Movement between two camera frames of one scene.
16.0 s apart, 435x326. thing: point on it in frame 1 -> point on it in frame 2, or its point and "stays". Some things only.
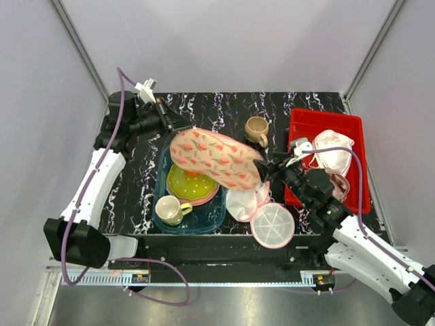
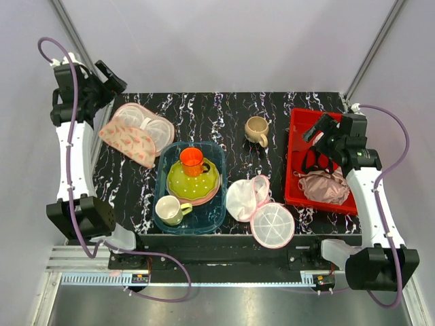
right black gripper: [278, 164] -> [327, 126]
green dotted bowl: [189, 187] stays
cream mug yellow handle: [170, 211] stays
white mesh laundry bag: [272, 224] stays
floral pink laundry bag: [214, 160] -> [138, 134]
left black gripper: [179, 121] -> [111, 87]
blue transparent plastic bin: [209, 218] stays
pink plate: [195, 202] stays
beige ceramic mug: [255, 130] stays
